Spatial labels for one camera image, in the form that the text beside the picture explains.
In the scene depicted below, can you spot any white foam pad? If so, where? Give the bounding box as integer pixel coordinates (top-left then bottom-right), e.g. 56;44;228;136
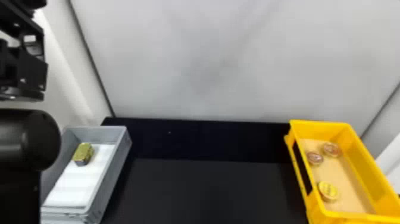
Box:
42;143;118;224

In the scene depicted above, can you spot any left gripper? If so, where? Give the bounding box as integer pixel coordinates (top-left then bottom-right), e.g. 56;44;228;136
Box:
0;0;49;92

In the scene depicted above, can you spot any rectangular yellow can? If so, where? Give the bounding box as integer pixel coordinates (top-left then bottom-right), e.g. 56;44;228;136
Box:
72;142;95;167

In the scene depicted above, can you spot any round yellow can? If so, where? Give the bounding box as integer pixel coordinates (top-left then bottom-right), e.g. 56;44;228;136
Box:
321;142;342;158
306;151;324;167
317;181;340;203

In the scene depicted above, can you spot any grey box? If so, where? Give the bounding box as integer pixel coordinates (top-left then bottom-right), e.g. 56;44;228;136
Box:
40;125;133;224

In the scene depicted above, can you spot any yellow tray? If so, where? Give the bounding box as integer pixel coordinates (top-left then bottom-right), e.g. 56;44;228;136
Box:
283;119;400;224

